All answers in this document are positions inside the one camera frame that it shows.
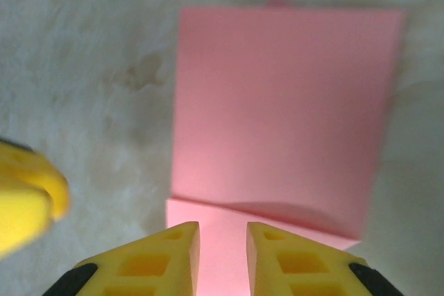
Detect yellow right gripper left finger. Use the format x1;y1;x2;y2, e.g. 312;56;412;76
43;221;202;296

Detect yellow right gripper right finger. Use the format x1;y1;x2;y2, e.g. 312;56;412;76
246;221;405;296

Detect pink square paper sheet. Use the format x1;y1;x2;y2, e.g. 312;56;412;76
165;0;408;296

